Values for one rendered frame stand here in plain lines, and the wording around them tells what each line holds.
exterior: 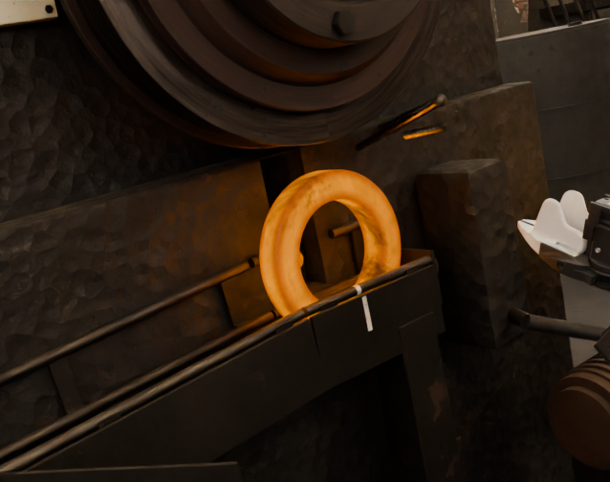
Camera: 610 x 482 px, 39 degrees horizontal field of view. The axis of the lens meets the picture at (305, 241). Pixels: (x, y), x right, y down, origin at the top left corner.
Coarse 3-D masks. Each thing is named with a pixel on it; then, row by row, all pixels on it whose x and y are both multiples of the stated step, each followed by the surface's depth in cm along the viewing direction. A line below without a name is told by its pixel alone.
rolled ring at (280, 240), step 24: (288, 192) 94; (312, 192) 94; (336, 192) 96; (360, 192) 98; (288, 216) 92; (360, 216) 101; (384, 216) 101; (264, 240) 93; (288, 240) 92; (384, 240) 101; (264, 264) 93; (288, 264) 92; (384, 264) 101; (288, 288) 92; (288, 312) 94
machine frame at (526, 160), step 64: (448, 0) 125; (0, 64) 87; (64, 64) 91; (448, 64) 125; (0, 128) 87; (64, 128) 91; (128, 128) 95; (448, 128) 118; (512, 128) 126; (0, 192) 87; (64, 192) 91; (128, 192) 91; (192, 192) 94; (256, 192) 99; (384, 192) 111; (512, 192) 127; (0, 256) 82; (64, 256) 86; (128, 256) 90; (192, 256) 95; (320, 256) 106; (0, 320) 82; (64, 320) 86; (192, 320) 95; (448, 384) 120; (512, 384) 129; (0, 448) 83; (256, 448) 101; (320, 448) 107; (384, 448) 113; (512, 448) 129
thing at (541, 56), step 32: (544, 32) 342; (576, 32) 335; (608, 32) 344; (512, 64) 344; (544, 64) 338; (576, 64) 338; (608, 64) 344; (544, 96) 342; (576, 96) 340; (608, 96) 344; (544, 128) 345; (576, 128) 343; (608, 128) 347; (544, 160) 348; (576, 160) 345; (608, 160) 348; (608, 192) 350
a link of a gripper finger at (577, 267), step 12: (540, 252) 87; (552, 252) 86; (564, 252) 85; (552, 264) 85; (564, 264) 83; (576, 264) 82; (588, 264) 82; (576, 276) 83; (588, 276) 82; (600, 276) 82
